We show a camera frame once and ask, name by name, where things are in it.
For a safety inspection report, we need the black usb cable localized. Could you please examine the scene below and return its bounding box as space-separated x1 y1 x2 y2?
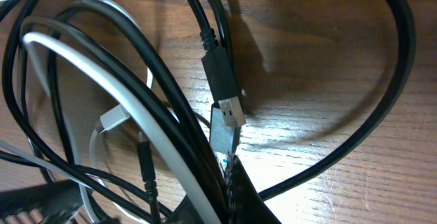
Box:
0 0 417 224

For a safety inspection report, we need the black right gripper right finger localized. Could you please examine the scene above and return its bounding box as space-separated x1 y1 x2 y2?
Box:
225 154 281 224

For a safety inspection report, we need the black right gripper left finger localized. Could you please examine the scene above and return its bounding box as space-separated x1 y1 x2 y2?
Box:
167 195 229 224

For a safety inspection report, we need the white usb cable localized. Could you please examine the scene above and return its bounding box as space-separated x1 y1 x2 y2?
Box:
0 0 223 224

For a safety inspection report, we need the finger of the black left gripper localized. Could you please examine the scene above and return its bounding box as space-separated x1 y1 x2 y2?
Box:
0 179 120 224

